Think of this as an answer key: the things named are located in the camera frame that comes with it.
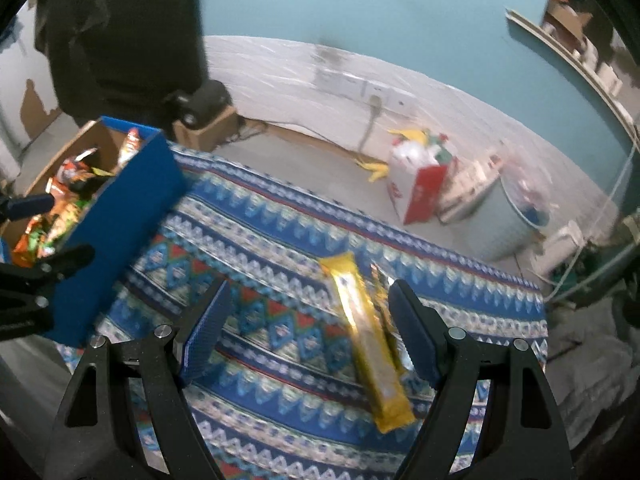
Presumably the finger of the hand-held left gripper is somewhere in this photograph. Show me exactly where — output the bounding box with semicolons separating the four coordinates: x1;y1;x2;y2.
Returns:
0;193;55;222
0;243;97;344

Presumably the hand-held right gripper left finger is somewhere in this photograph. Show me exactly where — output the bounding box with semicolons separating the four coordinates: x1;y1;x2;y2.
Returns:
42;279;233;480

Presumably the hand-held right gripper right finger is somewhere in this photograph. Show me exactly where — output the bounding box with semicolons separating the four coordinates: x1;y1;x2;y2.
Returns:
387;279;573;480

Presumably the green orange snack packet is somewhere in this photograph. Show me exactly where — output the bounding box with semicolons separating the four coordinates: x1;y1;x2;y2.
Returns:
12;215;57;267

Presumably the gold silver snack bar packet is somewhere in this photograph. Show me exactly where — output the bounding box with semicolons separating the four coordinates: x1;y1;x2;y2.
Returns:
370;262;416;377

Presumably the orange noodle packet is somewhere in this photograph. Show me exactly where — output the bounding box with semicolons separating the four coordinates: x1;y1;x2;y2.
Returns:
45;195;96;246

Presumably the orange chip bag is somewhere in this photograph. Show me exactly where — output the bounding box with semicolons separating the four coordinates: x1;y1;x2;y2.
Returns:
47;149;118;198

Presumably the blue cardboard box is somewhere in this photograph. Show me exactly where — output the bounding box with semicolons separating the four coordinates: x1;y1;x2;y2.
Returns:
0;116;190;348

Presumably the red white snack packet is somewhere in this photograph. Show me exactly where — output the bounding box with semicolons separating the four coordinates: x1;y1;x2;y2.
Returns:
117;127;147;171

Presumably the blue patterned tablecloth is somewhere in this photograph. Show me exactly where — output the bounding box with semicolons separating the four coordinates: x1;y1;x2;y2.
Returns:
55;142;548;480

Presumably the red white carton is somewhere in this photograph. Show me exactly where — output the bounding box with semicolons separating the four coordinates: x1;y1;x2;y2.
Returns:
387;132;458;226

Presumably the light blue bucket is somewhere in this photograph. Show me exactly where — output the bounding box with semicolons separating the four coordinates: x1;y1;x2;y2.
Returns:
470;167;551;262

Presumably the yellow peel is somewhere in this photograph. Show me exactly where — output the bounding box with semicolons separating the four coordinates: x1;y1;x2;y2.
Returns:
352;156;390;184
387;128;432;145

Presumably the grey cloth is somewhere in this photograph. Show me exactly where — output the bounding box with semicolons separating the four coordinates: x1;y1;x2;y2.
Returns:
545;305;640;453

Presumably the small brown cardboard box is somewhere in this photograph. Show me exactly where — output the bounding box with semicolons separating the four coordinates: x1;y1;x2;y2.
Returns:
172;107;242;153

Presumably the black device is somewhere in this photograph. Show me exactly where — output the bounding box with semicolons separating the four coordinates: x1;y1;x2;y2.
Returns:
170;80;233;128

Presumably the white shelf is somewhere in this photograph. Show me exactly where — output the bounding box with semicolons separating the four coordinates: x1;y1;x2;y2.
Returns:
505;0;640;152

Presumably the grey plug cable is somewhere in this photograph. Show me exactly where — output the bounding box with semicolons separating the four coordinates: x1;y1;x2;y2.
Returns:
356;94;385;155

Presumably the white cord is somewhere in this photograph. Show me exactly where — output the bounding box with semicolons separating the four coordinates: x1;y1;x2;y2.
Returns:
550;142;638;288

